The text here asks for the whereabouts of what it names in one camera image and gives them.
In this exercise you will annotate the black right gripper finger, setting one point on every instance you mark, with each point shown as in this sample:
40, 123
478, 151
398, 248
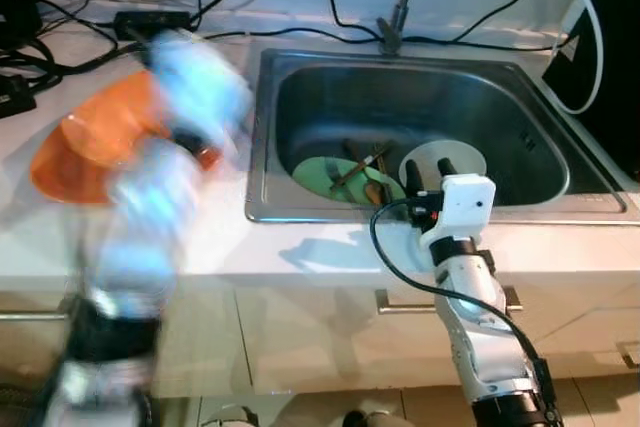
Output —
413, 175
448, 167

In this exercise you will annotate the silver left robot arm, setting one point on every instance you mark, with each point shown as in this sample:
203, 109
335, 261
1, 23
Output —
140, 227

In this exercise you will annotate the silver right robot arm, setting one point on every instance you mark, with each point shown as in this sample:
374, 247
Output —
480, 317

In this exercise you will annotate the white kitchen base cabinet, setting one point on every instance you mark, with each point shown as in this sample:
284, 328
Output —
300, 347

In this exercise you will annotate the white bowl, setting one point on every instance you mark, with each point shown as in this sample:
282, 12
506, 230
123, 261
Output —
465, 159

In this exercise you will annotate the wooden spoon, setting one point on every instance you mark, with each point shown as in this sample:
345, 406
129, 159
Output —
375, 190

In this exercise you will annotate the brown chopstick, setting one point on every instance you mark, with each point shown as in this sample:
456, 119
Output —
360, 169

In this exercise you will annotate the stainless steel sink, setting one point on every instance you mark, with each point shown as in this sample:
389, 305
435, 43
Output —
450, 97

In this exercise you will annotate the green plate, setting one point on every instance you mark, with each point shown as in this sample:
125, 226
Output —
315, 179

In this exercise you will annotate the grey metal faucet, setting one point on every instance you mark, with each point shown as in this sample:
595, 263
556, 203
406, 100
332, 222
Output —
390, 39

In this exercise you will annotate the black appliance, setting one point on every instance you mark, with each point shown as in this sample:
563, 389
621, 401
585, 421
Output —
620, 67

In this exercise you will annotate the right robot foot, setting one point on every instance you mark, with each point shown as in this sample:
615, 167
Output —
370, 419

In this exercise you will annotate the black power adapter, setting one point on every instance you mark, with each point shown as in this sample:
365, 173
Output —
150, 22

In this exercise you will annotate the large orange plate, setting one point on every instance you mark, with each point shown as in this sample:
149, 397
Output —
80, 137

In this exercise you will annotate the black power strip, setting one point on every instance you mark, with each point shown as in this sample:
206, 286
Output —
12, 97

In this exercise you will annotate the black electronic device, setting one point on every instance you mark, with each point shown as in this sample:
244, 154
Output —
15, 7

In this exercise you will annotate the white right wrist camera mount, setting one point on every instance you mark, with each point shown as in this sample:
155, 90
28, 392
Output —
465, 207

